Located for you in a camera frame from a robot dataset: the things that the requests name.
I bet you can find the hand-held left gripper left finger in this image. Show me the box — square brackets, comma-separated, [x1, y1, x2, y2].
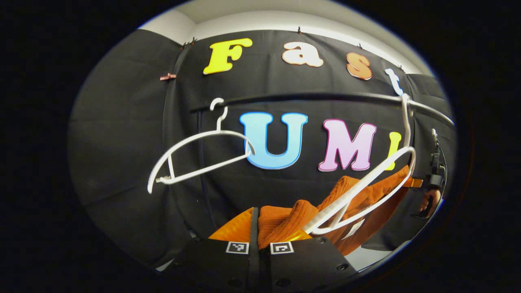
[173, 207, 261, 293]

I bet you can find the white plastic clothes hanger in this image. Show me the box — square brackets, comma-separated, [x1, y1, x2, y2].
[303, 94, 417, 236]

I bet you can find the orange corduroy jacket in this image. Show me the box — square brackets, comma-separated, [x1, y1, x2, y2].
[258, 165, 412, 257]

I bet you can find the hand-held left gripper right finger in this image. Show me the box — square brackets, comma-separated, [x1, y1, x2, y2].
[260, 229, 359, 293]

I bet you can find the empty white plastic hanger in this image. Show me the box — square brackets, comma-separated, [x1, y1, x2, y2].
[147, 98, 256, 194]

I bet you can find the black clothes rack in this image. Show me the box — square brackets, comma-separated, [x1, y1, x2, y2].
[189, 92, 455, 234]

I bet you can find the black backdrop cloth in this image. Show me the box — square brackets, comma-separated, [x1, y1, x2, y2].
[67, 28, 456, 269]

